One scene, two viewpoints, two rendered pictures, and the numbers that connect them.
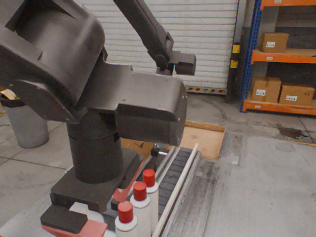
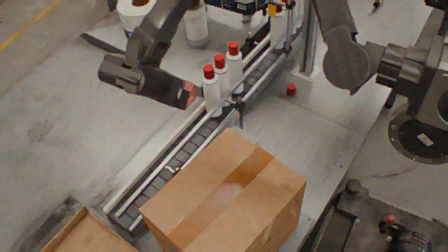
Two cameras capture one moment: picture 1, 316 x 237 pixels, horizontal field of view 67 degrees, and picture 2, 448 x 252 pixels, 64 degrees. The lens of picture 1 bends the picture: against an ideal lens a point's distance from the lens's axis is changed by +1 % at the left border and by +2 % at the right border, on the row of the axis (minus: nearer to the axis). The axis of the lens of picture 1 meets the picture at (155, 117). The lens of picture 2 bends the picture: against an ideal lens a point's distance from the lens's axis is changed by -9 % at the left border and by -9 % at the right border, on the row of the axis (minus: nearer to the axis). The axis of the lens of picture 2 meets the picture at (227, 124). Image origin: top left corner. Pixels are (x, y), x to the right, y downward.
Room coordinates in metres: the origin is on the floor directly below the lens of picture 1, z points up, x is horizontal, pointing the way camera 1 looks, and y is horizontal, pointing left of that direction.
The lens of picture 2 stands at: (1.31, 0.32, 1.88)
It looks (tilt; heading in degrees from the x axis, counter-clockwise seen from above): 51 degrees down; 198
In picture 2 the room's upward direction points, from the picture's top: 6 degrees counter-clockwise
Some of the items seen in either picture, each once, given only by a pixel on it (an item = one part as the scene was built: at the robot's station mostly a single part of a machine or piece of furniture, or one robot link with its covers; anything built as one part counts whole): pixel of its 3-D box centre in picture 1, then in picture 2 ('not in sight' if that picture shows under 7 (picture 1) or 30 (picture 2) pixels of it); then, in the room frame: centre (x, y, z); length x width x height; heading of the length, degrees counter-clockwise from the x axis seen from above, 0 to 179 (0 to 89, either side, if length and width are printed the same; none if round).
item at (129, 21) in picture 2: not in sight; (144, 15); (0.11, -0.38, 0.95); 0.20 x 0.20 x 0.14
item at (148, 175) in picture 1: (149, 202); (211, 91); (0.51, 0.02, 0.98); 0.05 x 0.05 x 0.20
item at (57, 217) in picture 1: (89, 222); not in sight; (0.20, 0.08, 1.25); 0.07 x 0.07 x 0.09; 74
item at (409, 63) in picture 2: not in sight; (405, 70); (0.82, 0.47, 1.45); 0.09 x 0.08 x 0.12; 164
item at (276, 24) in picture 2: not in sight; (277, 24); (0.13, 0.17, 0.98); 0.05 x 0.05 x 0.20
